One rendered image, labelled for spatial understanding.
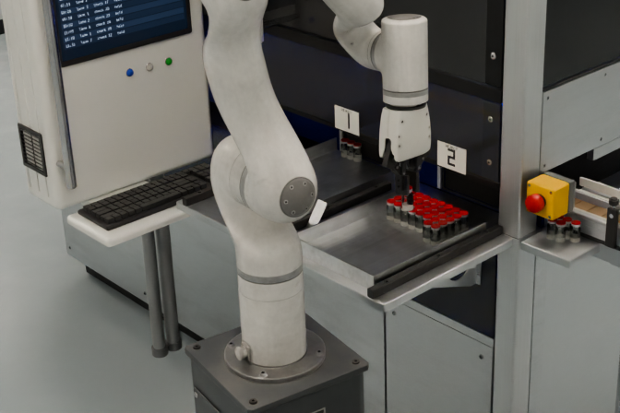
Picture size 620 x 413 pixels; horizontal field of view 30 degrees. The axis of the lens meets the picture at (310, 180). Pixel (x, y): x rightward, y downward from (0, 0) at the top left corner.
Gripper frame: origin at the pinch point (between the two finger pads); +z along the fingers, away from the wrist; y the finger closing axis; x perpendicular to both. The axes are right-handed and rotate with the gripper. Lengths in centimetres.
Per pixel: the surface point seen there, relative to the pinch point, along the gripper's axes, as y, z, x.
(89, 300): -43, 97, -192
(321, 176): -32, 19, -58
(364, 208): -22.4, 19.3, -33.6
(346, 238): -12.3, 22.5, -29.6
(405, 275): -6.3, 23.0, -6.7
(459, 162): -36.4, 8.6, -17.5
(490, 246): -30.7, 23.5, -4.2
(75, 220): 15, 27, -98
